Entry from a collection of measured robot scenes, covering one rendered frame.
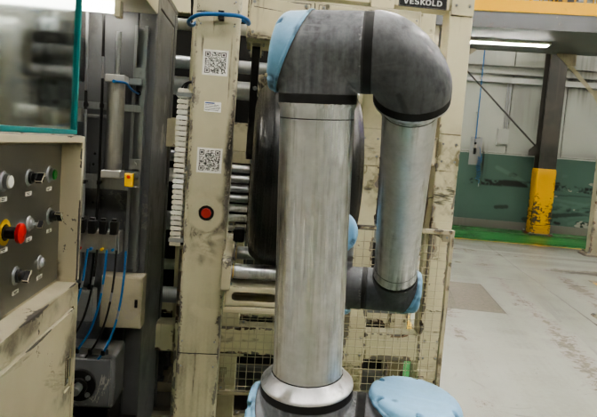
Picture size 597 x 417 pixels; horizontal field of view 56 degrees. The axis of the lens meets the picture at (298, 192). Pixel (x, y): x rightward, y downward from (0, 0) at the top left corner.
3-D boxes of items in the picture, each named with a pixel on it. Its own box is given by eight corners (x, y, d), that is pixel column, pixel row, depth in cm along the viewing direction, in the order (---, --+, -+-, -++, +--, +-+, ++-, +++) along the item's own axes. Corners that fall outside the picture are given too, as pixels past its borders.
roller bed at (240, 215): (195, 240, 209) (200, 161, 207) (199, 234, 224) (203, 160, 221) (248, 244, 211) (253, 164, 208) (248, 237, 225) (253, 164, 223)
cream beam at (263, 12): (245, 37, 191) (249, -6, 189) (246, 50, 216) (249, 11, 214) (419, 53, 196) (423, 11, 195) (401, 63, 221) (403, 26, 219)
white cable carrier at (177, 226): (169, 245, 170) (177, 87, 166) (171, 242, 175) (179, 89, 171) (183, 246, 171) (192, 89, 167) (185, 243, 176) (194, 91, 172)
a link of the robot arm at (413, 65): (461, -5, 78) (418, 284, 126) (371, -5, 80) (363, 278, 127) (465, 37, 70) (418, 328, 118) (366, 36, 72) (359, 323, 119)
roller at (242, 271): (231, 262, 169) (229, 277, 168) (230, 262, 164) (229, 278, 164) (345, 269, 172) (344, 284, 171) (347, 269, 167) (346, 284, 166)
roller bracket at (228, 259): (219, 292, 160) (221, 258, 160) (226, 261, 200) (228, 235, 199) (231, 292, 161) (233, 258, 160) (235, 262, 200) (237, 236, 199)
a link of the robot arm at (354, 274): (359, 318, 115) (362, 258, 116) (304, 313, 117) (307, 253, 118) (361, 311, 125) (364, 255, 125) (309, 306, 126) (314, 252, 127)
